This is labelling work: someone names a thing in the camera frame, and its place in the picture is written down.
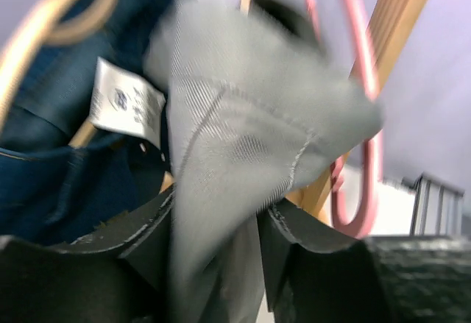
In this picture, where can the grey pleated skirt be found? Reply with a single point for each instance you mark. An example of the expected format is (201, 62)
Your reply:
(249, 121)

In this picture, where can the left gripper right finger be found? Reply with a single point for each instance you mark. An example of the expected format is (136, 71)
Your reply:
(314, 273)

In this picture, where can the pink plastic hanger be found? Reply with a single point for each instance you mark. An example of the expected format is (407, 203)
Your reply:
(360, 120)

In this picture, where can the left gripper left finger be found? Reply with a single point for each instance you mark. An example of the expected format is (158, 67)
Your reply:
(115, 274)

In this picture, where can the wooden clothes rack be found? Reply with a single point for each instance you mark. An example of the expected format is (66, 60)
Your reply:
(378, 42)

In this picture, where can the beige hanger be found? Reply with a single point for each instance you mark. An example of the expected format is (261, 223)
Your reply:
(87, 130)
(42, 25)

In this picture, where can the aluminium mounting rail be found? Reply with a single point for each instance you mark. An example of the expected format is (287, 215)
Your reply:
(438, 206)

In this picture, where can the beige hanger rear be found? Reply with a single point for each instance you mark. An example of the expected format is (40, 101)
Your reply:
(42, 25)

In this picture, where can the beige hanger front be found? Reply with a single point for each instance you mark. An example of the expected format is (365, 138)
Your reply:
(87, 130)

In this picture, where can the dark blue denim skirt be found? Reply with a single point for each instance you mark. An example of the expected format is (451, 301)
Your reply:
(50, 192)

